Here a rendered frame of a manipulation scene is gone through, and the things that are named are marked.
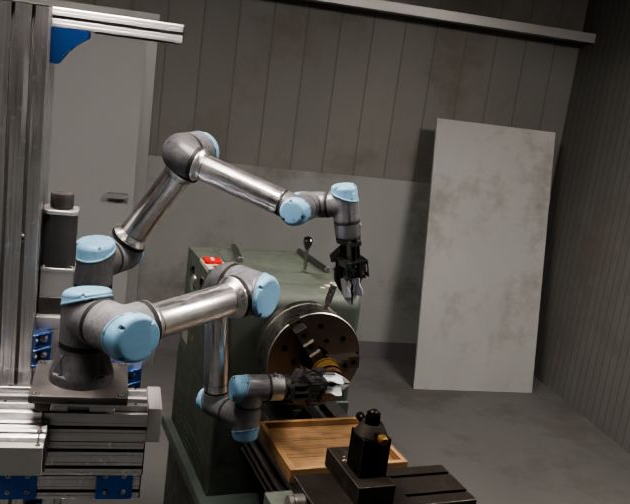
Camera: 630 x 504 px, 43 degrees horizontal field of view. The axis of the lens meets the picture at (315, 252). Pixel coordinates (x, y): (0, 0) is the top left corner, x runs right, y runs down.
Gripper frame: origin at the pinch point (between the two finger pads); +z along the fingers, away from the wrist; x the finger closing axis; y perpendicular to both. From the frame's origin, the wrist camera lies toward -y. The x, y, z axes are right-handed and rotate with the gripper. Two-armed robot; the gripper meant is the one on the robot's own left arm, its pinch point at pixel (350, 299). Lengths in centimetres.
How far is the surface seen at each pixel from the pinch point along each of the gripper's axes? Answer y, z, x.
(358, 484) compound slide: 53, 25, -23
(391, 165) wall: -284, 27, 151
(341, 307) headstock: -26.6, 13.1, 7.2
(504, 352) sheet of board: -220, 154, 197
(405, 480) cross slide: 44, 34, -6
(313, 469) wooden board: 24, 37, -24
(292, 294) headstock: -28.6, 5.6, -8.8
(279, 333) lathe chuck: -11.1, 10.4, -19.7
